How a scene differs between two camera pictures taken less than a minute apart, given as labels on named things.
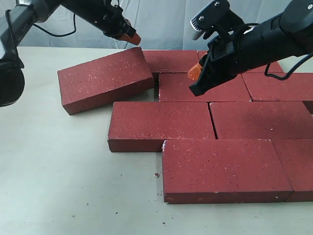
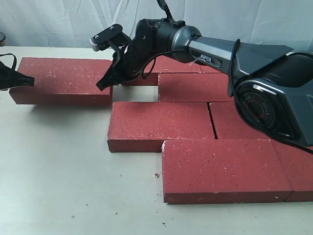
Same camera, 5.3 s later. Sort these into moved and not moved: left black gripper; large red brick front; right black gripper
Moved: left black gripper; right black gripper
Not moved: large red brick front
